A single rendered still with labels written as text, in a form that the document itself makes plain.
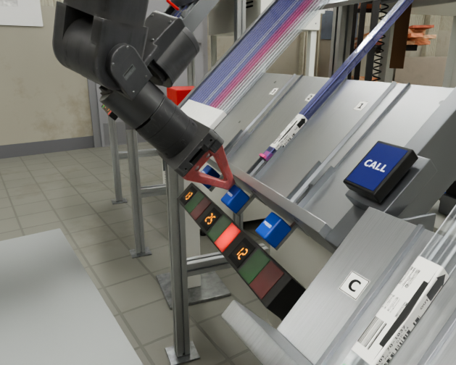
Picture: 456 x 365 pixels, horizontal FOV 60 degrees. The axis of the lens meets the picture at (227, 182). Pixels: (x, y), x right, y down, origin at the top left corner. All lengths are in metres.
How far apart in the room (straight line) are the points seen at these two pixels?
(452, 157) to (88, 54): 0.35
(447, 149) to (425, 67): 6.24
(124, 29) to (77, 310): 0.32
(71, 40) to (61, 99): 3.67
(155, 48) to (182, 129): 0.10
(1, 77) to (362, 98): 3.67
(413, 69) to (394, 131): 6.31
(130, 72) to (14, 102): 3.63
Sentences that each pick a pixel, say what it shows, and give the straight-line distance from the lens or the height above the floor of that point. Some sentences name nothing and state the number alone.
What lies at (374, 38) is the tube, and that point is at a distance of 0.61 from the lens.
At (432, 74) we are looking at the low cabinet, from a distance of 6.60.
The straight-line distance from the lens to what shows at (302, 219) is 0.40.
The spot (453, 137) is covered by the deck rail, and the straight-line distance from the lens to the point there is 0.42.
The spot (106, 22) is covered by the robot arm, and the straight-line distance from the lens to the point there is 0.39.
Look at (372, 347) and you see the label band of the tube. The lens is 0.22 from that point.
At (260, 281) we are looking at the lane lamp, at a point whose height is 0.65.
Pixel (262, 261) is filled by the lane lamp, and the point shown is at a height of 0.66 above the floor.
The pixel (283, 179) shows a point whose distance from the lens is 0.50.
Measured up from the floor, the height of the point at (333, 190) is 0.75.
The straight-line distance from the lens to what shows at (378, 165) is 0.35.
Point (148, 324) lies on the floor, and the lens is 1.46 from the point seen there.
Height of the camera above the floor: 0.88
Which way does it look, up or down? 18 degrees down
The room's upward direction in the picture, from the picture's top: straight up
